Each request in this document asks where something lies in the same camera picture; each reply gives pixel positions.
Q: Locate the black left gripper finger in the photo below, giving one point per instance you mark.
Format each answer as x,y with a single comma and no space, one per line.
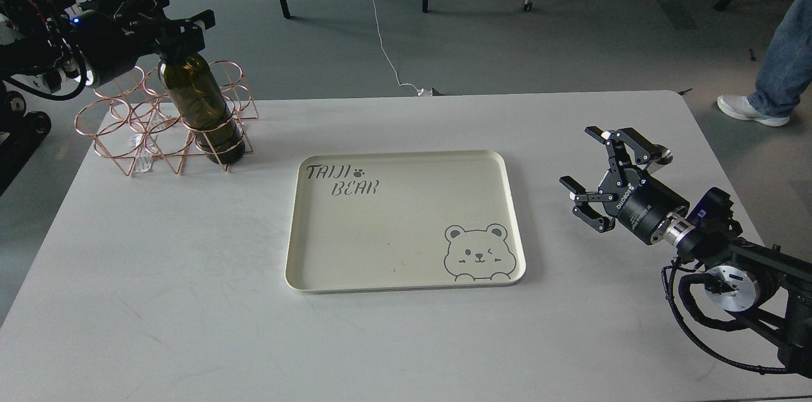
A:
133,12
179,39

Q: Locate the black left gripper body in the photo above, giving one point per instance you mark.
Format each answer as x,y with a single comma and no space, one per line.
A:
111,45

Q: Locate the silver metal jigger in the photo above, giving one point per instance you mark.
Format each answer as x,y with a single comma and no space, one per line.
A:
661,156

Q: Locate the person in blue jeans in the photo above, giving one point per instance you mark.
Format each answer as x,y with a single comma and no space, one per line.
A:
784,76

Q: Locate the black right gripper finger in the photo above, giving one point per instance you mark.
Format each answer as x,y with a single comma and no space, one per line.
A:
582,209
628,155

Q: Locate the dark green wine bottle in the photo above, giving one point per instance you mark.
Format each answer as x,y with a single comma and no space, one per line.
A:
192,88

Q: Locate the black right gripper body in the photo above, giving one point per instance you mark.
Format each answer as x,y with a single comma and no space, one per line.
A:
641,203

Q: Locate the cream bear serving tray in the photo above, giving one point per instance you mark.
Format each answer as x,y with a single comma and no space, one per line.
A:
409,220

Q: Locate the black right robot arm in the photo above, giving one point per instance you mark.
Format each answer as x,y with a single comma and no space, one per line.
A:
724,281

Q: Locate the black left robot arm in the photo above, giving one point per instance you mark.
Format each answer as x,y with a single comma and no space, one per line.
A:
52,55

